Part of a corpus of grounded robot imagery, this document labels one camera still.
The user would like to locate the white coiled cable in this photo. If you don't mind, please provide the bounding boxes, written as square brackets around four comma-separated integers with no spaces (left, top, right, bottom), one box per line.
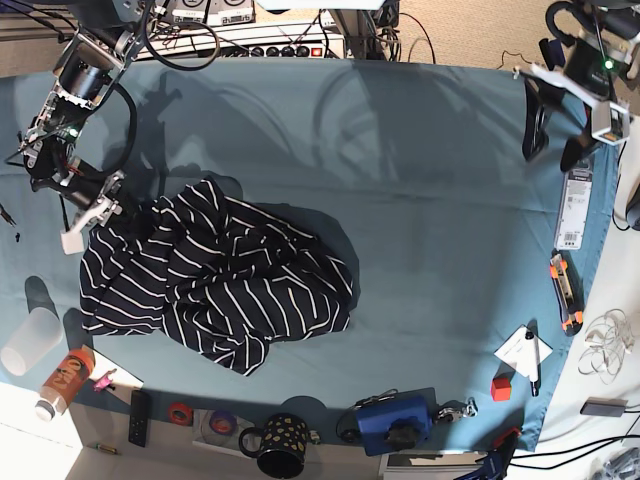
[577,308,636,385]

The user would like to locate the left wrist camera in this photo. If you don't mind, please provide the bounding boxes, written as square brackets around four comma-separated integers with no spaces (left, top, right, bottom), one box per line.
[591,101,630,145]

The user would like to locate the white black marker pen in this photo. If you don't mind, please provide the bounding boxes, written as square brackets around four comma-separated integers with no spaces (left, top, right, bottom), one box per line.
[524,330,539,397]

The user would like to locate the black mug yellow pattern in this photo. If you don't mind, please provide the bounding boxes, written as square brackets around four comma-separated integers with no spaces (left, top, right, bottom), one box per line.
[238,413,310,479]

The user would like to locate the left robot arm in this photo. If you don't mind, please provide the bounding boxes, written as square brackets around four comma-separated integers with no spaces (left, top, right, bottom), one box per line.
[513,1,639,172]

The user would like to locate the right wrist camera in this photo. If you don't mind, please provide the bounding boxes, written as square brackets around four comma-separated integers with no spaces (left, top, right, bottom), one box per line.
[60,200,111,255]

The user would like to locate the translucent plastic cup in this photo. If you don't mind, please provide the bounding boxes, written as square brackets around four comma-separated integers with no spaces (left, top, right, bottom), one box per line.
[1,307,63,376]

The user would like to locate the orange black utility knife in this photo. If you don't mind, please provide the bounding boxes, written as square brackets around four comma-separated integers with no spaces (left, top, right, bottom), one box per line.
[549,250,583,337]

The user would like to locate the black remote control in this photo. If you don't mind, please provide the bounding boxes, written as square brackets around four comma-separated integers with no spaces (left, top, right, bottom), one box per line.
[128,390,151,448]

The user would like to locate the blue handled tool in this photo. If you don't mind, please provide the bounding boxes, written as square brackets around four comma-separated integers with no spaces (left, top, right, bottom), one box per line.
[456,427,521,480]

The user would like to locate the red tape roll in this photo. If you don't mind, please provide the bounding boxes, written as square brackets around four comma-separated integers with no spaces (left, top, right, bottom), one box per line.
[168,402,193,426]

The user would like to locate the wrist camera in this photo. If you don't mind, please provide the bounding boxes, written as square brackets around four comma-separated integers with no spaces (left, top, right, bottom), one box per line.
[591,101,630,145]
[60,200,111,255]

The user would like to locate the white paper card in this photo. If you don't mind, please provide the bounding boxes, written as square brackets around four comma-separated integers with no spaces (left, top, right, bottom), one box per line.
[494,325,552,378]

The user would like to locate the grey blister package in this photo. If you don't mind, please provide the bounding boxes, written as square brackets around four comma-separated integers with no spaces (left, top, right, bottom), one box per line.
[554,159,593,251]

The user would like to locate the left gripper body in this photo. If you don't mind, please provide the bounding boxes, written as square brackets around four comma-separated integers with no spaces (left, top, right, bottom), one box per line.
[529,42,631,106]

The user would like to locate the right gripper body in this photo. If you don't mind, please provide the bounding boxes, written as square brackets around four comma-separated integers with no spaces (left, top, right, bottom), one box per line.
[30,170,125,225]

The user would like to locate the pink small figurine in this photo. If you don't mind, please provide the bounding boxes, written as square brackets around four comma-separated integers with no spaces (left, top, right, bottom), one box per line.
[93,369,117,392]

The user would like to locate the grey flat device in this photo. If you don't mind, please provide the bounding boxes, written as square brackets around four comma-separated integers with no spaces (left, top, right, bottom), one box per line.
[580,398,627,418]

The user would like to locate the blue box with knob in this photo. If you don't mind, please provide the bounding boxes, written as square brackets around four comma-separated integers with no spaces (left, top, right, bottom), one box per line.
[355,395,432,457]

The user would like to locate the metal carabiner keys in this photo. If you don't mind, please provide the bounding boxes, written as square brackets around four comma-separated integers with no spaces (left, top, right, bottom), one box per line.
[433,397,478,424]

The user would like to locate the white power strip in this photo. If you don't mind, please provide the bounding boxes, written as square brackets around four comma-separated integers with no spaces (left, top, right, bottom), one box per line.
[220,43,340,59]

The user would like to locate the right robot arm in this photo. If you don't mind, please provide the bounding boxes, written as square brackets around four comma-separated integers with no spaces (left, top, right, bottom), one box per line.
[16,1,146,227]

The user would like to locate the green yellow battery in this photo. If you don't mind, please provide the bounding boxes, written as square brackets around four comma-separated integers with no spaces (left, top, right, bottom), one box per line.
[95,443,119,455]

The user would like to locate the red cube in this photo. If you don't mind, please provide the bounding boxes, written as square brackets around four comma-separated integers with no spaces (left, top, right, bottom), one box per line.
[490,376,512,402]

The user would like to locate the navy white striped t-shirt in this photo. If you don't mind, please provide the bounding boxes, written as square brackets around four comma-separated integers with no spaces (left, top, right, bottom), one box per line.
[80,178,354,376]

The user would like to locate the purple tape roll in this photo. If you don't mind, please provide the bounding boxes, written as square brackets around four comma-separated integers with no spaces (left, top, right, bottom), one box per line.
[209,410,238,436]

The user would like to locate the orange labelled bottle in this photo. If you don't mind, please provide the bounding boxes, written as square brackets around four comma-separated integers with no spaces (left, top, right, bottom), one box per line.
[35,348,95,422]

